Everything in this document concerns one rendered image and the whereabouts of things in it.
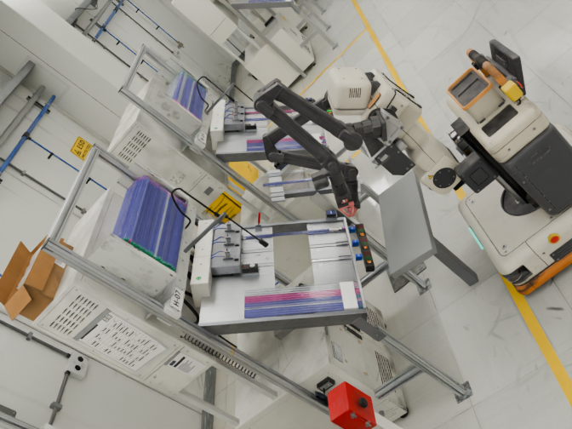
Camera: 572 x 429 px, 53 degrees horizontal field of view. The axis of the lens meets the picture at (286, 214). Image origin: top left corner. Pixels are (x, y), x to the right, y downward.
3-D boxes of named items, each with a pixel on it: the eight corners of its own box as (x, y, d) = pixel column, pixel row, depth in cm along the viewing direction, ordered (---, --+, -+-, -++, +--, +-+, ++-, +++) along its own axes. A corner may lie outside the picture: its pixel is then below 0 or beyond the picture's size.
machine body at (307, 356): (388, 315, 339) (315, 262, 313) (415, 416, 282) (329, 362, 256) (311, 370, 364) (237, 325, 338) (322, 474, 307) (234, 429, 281)
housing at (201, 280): (218, 240, 299) (214, 218, 291) (212, 306, 259) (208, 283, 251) (203, 242, 299) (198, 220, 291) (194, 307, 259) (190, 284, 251)
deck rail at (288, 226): (345, 226, 300) (345, 216, 296) (346, 228, 298) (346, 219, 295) (209, 237, 300) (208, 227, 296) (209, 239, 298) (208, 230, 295)
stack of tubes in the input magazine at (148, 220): (186, 203, 283) (142, 172, 271) (175, 270, 241) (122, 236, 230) (171, 219, 288) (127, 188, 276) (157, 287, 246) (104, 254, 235)
